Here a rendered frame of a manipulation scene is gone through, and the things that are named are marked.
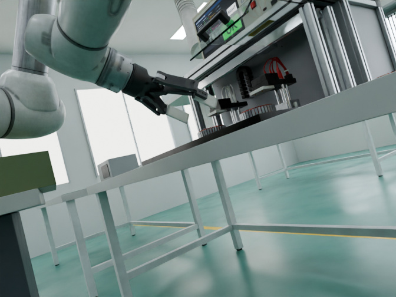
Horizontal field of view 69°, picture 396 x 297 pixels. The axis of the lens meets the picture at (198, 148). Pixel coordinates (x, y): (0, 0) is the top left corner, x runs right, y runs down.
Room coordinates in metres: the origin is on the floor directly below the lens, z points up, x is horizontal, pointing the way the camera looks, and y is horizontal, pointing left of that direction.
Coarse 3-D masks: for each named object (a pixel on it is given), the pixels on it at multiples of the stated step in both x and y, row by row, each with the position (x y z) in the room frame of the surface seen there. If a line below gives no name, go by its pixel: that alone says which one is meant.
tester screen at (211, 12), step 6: (222, 0) 1.07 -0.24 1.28; (228, 0) 1.05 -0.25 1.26; (234, 0) 1.03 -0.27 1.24; (216, 6) 1.10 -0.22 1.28; (222, 6) 1.08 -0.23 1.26; (228, 6) 1.06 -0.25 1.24; (210, 12) 1.14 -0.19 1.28; (216, 12) 1.11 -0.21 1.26; (204, 18) 1.17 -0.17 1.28; (210, 18) 1.14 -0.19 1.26; (198, 24) 1.21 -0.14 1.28; (204, 24) 1.18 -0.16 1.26; (216, 24) 1.13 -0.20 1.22; (198, 30) 1.22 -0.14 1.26; (210, 30) 1.16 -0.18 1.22; (204, 54) 1.22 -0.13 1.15
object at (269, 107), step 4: (268, 104) 0.85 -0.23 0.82; (272, 104) 0.86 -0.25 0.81; (252, 108) 0.85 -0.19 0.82; (256, 108) 0.84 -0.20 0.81; (260, 108) 0.85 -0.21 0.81; (264, 108) 0.84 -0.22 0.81; (268, 108) 0.84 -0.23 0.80; (272, 108) 0.85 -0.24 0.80; (244, 112) 0.86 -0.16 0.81; (248, 112) 0.85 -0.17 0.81; (252, 112) 0.84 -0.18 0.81; (256, 112) 0.84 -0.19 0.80; (260, 112) 0.84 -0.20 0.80; (264, 112) 0.84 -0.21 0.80; (240, 116) 0.89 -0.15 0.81; (244, 116) 0.87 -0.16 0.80; (248, 116) 0.85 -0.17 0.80; (240, 120) 0.90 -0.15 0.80
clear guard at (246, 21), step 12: (252, 0) 0.71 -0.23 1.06; (264, 0) 0.72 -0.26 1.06; (276, 0) 0.74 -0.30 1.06; (240, 12) 0.69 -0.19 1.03; (252, 12) 0.77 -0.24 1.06; (264, 12) 0.79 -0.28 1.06; (276, 12) 0.81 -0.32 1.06; (288, 12) 0.83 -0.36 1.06; (228, 24) 0.72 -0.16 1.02; (240, 24) 0.82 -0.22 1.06; (252, 24) 0.85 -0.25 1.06; (264, 24) 0.87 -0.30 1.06; (276, 24) 0.89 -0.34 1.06; (216, 36) 0.75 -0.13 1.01; (228, 36) 0.88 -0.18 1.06; (240, 36) 0.91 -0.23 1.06; (252, 36) 0.94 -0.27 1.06; (264, 36) 0.96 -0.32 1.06; (204, 48) 0.79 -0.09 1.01
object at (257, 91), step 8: (256, 80) 0.93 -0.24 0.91; (264, 80) 0.90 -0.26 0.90; (272, 80) 0.91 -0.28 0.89; (280, 80) 0.93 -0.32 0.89; (288, 80) 0.95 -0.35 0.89; (256, 88) 0.93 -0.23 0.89; (264, 88) 0.88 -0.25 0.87; (272, 88) 0.91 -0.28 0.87; (280, 88) 0.97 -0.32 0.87; (288, 88) 0.96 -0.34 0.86; (288, 96) 0.96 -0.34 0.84
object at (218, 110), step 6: (222, 102) 1.10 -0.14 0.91; (228, 102) 1.12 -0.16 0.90; (240, 102) 1.15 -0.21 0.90; (246, 102) 1.17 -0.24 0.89; (210, 108) 1.14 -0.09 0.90; (216, 108) 1.11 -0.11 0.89; (222, 108) 1.09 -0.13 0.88; (228, 108) 1.13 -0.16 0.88; (234, 108) 1.17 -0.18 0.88; (210, 114) 1.11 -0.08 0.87; (216, 114) 1.13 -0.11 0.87; (234, 120) 1.19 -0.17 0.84
